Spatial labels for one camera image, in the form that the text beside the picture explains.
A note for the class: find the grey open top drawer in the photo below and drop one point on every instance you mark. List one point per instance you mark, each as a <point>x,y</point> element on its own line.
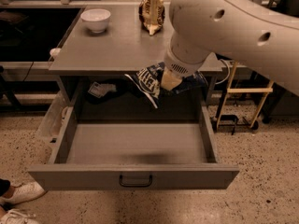
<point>92,156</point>

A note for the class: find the grey counter cabinet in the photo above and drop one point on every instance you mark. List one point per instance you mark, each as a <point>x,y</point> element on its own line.
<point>123,48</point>

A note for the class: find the brown chip bag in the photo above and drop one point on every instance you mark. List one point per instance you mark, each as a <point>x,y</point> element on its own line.
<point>151,14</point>

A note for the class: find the white sneaker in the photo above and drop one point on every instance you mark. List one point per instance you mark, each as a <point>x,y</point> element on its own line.
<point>24,193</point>
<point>16,217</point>

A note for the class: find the black pouch with label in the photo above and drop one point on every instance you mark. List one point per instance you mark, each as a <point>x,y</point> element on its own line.
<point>100,92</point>

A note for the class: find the white sneaker lower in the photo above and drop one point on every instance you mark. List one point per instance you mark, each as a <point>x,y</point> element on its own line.
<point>16,217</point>

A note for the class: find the white ceramic bowl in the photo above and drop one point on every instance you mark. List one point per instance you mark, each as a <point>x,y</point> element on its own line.
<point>96,20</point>

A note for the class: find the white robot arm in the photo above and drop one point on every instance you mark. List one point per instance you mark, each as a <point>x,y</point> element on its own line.
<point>259,38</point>

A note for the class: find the blue chip bag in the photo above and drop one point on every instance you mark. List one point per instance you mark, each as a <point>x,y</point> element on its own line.
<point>148,81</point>

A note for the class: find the wooden ladder frame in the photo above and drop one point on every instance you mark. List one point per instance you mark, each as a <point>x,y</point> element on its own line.
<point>230,90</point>

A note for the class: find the black drawer handle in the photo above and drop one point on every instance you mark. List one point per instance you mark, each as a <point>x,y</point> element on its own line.
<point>135,181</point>

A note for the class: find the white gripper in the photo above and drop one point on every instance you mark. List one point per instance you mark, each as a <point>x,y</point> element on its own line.
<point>177,66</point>

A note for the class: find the white sneaker upper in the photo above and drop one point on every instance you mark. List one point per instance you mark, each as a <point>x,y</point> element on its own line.
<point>24,193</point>

